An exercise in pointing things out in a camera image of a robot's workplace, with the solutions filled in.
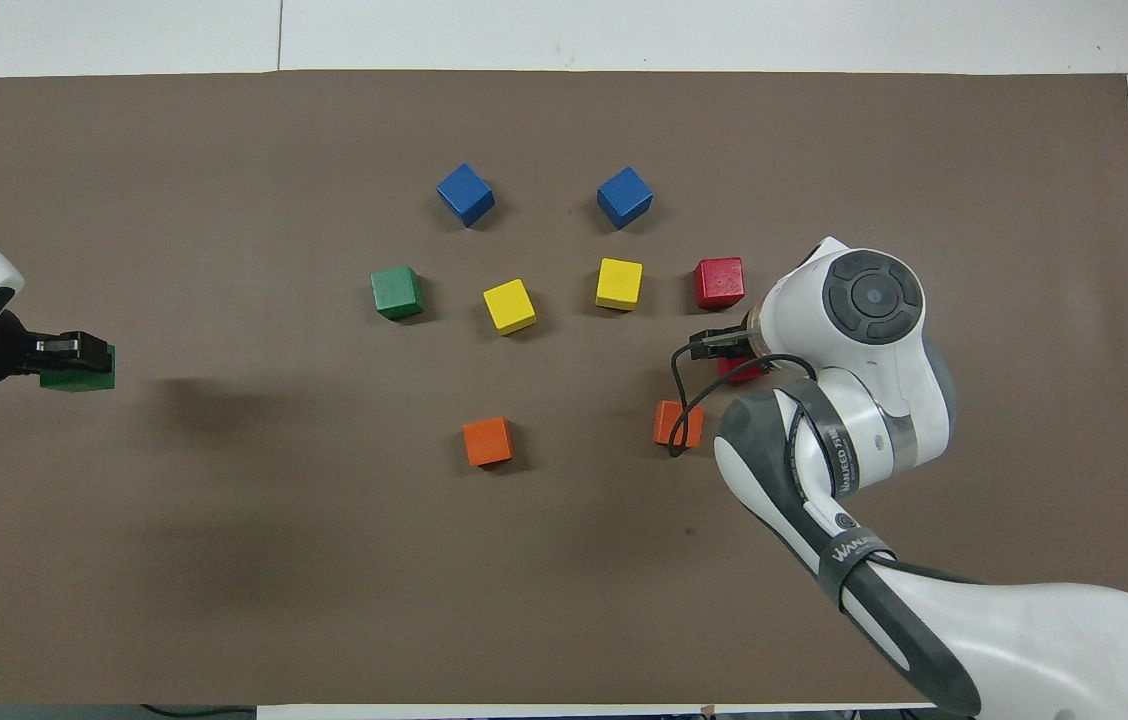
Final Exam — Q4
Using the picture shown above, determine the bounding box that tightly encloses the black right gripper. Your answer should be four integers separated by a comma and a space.
689, 310, 763, 361

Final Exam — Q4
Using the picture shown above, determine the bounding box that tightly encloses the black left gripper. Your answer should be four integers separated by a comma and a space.
0, 312, 115, 387

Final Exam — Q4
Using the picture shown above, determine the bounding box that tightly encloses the green wooden block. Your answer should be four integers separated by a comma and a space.
370, 265, 425, 322
39, 345, 118, 394

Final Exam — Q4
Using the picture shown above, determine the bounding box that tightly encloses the red wooden block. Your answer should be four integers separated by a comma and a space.
717, 352, 770, 387
694, 256, 746, 312

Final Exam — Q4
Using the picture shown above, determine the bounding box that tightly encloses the orange wooden block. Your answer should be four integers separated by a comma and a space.
653, 399, 706, 449
462, 416, 515, 468

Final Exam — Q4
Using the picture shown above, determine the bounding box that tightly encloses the yellow wooden block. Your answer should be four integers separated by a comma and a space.
595, 257, 645, 312
482, 278, 538, 336

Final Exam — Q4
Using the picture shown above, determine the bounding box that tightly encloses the blue wooden block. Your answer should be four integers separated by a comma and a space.
436, 162, 497, 229
595, 165, 655, 231

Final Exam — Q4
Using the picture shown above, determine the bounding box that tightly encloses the brown paper mat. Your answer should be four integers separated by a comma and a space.
0, 68, 1128, 707

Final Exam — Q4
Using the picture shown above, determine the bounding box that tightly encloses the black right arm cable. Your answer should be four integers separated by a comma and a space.
667, 338, 820, 459

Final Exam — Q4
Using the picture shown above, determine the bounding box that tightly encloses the thin black cable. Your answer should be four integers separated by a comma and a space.
139, 703, 257, 720

